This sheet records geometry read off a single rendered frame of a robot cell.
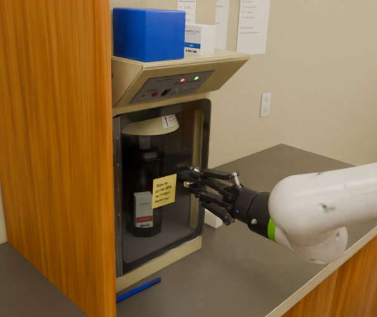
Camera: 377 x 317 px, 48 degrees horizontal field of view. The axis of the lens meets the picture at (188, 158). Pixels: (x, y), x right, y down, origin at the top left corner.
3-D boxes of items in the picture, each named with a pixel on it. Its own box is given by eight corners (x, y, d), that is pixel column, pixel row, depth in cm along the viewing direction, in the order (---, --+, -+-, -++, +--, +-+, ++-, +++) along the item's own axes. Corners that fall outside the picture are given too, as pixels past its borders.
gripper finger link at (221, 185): (230, 202, 94) (232, 196, 94) (195, 181, 101) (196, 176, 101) (242, 197, 97) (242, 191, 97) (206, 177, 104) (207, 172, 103)
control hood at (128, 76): (105, 105, 86) (103, 56, 83) (212, 88, 108) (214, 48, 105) (141, 118, 79) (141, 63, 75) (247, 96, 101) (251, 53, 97)
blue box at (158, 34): (112, 56, 83) (112, 7, 80) (151, 53, 90) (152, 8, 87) (145, 62, 77) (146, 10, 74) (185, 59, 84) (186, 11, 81)
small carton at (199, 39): (181, 53, 93) (182, 24, 90) (195, 51, 96) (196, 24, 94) (200, 55, 90) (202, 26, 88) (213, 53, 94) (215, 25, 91)
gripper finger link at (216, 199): (241, 199, 97) (241, 205, 98) (205, 189, 105) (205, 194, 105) (230, 205, 95) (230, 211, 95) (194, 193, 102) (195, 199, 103)
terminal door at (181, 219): (114, 278, 102) (110, 115, 88) (201, 234, 122) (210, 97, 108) (115, 279, 101) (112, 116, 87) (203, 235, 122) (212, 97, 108)
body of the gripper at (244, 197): (266, 221, 96) (234, 207, 102) (269, 187, 93) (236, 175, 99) (245, 233, 91) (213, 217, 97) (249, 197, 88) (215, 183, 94)
